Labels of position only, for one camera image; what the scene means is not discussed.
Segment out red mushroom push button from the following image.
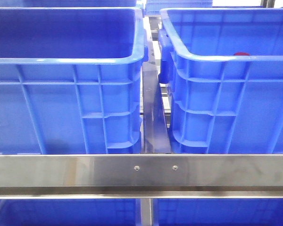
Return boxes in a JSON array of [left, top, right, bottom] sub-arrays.
[[234, 52, 250, 56]]

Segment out steel shelf rack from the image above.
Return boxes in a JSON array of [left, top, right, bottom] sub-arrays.
[[0, 16, 283, 226]]

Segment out blue source crate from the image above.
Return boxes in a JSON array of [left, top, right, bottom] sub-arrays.
[[0, 8, 147, 155]]

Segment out blue target crate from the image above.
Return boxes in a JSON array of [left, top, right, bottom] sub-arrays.
[[158, 8, 283, 154]]

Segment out lower right blue crate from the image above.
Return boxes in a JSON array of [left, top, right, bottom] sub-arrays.
[[154, 198, 283, 226]]

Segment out blue rear right crate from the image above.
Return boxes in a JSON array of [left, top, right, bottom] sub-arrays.
[[145, 0, 213, 16]]

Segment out lower left blue crate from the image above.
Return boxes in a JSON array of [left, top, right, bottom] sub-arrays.
[[0, 199, 141, 226]]

